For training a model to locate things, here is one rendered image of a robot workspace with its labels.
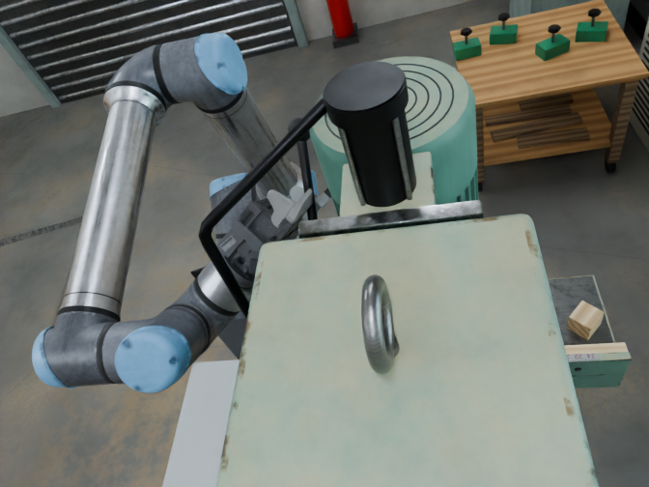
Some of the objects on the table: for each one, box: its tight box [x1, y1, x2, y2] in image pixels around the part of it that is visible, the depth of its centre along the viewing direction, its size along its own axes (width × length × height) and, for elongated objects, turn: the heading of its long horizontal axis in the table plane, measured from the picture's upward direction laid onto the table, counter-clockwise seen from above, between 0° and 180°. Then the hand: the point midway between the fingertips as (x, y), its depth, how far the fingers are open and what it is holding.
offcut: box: [567, 301, 605, 340], centre depth 93 cm, size 4×4×4 cm
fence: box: [569, 352, 632, 375], centre depth 93 cm, size 60×2×6 cm, turn 98°
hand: (327, 188), depth 77 cm, fingers open, 14 cm apart
